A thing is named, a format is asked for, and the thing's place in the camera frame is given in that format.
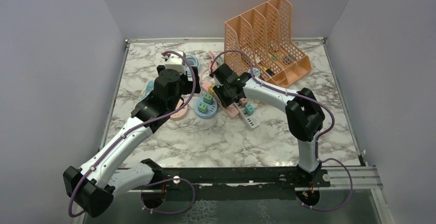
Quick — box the pink round power strip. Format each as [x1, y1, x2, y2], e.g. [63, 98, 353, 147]
[170, 99, 189, 121]

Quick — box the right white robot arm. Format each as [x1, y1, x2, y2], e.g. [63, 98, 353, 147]
[212, 64, 325, 186]

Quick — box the light blue coiled cable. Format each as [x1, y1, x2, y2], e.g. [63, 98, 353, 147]
[184, 54, 202, 70]

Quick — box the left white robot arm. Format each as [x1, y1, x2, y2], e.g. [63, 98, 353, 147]
[63, 51, 200, 218]

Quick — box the yellow plug adapter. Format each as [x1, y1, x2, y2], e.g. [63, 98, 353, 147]
[208, 85, 214, 96]

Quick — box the white power strip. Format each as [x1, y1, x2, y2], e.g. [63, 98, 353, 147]
[235, 103, 261, 130]

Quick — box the blue oval power strip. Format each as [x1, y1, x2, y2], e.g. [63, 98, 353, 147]
[138, 80, 154, 102]

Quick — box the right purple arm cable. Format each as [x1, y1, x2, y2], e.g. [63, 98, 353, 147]
[209, 49, 354, 213]

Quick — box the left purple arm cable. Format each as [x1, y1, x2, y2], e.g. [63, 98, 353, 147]
[68, 50, 197, 218]

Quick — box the blue round power strip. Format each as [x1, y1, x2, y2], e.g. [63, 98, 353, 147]
[194, 94, 218, 119]

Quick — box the pink cable bundle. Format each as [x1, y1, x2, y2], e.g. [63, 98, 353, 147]
[201, 50, 219, 84]

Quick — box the blue patterned round tin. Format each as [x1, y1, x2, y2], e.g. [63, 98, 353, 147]
[252, 68, 261, 78]

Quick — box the orange mesh file organizer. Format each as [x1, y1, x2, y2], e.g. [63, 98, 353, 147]
[224, 0, 312, 87]

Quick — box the dark green plug adapter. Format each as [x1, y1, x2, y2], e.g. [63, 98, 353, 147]
[203, 94, 213, 105]

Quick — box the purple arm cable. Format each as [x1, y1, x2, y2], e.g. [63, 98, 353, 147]
[209, 49, 354, 213]
[68, 50, 197, 218]

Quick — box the black mounting rail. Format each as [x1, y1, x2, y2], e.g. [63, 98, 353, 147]
[129, 158, 331, 203]

